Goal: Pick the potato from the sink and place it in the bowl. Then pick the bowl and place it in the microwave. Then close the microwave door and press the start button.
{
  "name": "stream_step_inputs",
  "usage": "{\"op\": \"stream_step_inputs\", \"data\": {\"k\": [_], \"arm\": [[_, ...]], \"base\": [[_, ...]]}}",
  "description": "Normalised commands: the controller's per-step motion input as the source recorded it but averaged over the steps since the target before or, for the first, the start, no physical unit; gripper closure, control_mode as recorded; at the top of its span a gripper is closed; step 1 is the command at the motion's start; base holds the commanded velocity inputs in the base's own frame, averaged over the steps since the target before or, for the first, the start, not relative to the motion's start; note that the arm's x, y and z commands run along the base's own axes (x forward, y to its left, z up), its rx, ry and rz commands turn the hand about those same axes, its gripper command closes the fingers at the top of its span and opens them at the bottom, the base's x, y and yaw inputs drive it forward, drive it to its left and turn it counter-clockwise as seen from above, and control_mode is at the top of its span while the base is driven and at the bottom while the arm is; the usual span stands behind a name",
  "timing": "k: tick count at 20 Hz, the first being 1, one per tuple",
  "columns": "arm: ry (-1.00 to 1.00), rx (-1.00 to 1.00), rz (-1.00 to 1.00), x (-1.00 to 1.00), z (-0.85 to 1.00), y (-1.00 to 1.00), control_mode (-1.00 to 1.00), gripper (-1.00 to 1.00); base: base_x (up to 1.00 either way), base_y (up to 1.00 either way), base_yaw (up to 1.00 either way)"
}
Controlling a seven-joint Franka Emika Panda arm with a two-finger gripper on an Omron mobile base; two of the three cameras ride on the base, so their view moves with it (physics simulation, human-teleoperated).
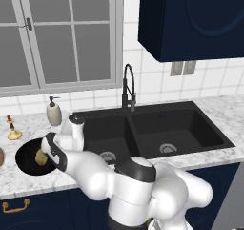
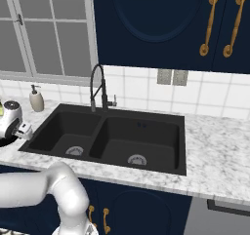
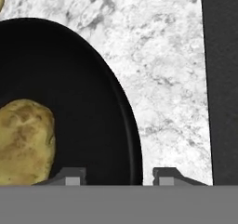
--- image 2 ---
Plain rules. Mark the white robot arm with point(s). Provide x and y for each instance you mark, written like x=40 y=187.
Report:
x=66 y=193

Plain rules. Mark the black double sink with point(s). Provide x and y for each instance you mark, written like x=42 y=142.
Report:
x=136 y=138

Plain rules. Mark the navy base cupboard door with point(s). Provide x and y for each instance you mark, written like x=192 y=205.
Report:
x=143 y=209
x=29 y=219

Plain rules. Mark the black spring tap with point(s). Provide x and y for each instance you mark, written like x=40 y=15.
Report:
x=104 y=96

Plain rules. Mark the grey framed window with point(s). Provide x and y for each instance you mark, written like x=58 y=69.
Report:
x=70 y=44

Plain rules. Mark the beige soap dispenser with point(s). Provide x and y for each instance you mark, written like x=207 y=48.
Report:
x=36 y=100

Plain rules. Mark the yellow green item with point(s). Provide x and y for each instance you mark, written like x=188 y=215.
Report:
x=1 y=108

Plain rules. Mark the grey window latch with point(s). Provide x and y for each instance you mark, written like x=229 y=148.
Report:
x=20 y=19

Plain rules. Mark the grey dishwasher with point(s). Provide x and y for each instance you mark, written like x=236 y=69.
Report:
x=208 y=224

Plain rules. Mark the grey wall socket plate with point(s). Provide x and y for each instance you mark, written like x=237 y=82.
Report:
x=164 y=77
x=180 y=78

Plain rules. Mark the wide navy wall cupboard door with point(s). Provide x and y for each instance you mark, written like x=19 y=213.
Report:
x=153 y=24

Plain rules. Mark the narrow navy wall cupboard door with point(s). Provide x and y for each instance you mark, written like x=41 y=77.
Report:
x=239 y=60

